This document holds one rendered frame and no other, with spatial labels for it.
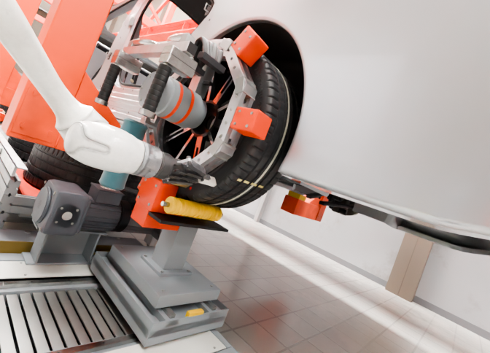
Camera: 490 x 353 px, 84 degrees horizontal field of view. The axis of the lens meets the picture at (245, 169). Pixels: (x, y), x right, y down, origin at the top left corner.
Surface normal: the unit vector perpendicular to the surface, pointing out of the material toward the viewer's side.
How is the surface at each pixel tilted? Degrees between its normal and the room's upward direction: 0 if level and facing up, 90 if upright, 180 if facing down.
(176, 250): 90
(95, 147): 91
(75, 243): 90
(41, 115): 90
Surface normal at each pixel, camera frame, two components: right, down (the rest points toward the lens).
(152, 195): -0.61, -0.26
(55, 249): 0.71, 0.26
